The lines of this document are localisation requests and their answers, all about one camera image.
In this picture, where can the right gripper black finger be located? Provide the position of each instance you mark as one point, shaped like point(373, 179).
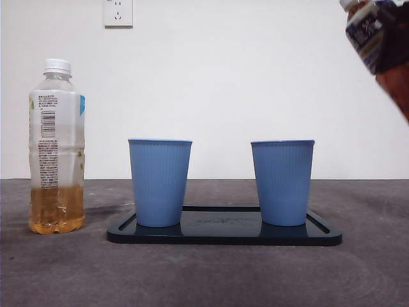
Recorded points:
point(397, 35)

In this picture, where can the dark oolong tea bottle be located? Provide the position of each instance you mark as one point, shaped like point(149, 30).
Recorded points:
point(361, 35)

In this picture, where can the clear bottle of yellow tea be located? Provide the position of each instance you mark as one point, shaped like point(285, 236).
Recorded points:
point(57, 204)

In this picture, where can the blue ribbed cup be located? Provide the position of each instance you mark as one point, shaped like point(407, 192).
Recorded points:
point(159, 182)
point(282, 182)

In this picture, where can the dark blue tray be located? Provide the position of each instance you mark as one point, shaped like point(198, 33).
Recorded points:
point(223, 238)

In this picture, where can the white wall socket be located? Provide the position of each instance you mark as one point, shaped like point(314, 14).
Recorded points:
point(118, 16)

